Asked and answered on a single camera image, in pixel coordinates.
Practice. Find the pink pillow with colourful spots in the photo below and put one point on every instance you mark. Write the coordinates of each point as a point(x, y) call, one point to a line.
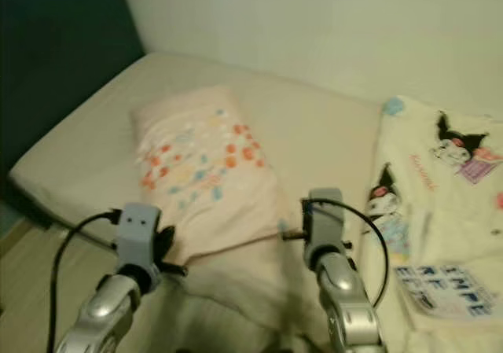
point(204, 172)

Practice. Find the cream quilt with cartoon print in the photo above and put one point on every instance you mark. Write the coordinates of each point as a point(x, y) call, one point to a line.
point(440, 211)

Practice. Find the white book with blue letters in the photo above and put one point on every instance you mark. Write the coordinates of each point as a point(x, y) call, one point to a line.
point(448, 290)

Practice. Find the mattress with beige sheet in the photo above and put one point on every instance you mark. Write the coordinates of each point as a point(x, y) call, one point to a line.
point(322, 117)

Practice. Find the grey-blue fabric headboard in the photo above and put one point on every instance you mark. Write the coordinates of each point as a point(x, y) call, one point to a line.
point(63, 54)

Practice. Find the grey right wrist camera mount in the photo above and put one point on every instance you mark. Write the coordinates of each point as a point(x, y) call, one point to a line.
point(326, 215)

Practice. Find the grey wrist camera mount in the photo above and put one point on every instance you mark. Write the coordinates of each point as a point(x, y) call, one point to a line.
point(137, 231)
point(326, 215)

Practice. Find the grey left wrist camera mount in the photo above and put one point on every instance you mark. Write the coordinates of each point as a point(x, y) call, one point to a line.
point(137, 231)

